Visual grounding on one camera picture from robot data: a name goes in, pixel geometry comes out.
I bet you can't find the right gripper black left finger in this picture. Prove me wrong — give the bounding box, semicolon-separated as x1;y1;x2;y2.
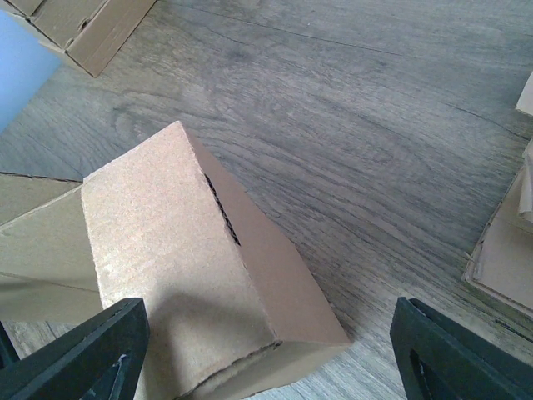
1;297;150;399

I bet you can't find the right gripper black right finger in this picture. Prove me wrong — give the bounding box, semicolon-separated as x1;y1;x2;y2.
391;297;532;399

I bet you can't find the low folded cardboard box stack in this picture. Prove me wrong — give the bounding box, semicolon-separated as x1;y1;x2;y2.
1;0;155;78

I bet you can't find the stack of flat cardboard blanks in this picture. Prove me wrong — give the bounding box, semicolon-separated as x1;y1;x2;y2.
462;70;533;318

